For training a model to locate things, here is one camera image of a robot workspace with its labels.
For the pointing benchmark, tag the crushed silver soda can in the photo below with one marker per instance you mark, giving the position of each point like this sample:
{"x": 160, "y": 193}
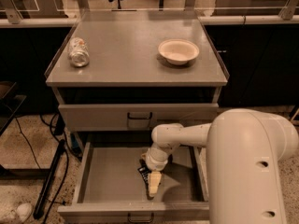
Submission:
{"x": 78, "y": 54}

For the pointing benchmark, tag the black middle drawer handle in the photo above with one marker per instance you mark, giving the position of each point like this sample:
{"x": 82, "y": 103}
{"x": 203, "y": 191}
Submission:
{"x": 140, "y": 219}

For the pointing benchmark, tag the grey metal drawer cabinet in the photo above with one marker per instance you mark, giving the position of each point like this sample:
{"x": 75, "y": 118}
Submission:
{"x": 126, "y": 68}

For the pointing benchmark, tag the dark blue rxbar wrapper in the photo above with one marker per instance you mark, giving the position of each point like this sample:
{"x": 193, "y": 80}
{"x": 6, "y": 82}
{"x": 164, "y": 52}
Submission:
{"x": 145, "y": 171}

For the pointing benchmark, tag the white paper bowl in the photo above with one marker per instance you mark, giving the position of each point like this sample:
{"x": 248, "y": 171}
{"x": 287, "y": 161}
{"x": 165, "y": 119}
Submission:
{"x": 178, "y": 51}

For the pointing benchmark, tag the white sneaker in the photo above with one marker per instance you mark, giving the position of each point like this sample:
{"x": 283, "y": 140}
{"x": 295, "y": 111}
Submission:
{"x": 18, "y": 215}

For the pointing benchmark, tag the closed grey top drawer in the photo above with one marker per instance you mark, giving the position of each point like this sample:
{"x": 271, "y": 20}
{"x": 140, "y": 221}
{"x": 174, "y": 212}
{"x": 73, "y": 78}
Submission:
{"x": 113, "y": 117}

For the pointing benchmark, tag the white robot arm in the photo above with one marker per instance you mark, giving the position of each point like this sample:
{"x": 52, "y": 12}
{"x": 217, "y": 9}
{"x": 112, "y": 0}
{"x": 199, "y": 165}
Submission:
{"x": 243, "y": 148}

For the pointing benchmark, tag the white horizontal rail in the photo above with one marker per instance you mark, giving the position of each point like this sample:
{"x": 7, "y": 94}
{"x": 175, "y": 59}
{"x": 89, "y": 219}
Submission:
{"x": 214, "y": 20}

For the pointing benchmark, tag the open grey middle drawer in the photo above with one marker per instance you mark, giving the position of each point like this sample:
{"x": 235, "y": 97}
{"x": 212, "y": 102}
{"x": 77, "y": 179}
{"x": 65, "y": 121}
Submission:
{"x": 109, "y": 187}

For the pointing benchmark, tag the black desk frame leg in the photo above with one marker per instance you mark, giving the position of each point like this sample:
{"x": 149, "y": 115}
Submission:
{"x": 9, "y": 104}

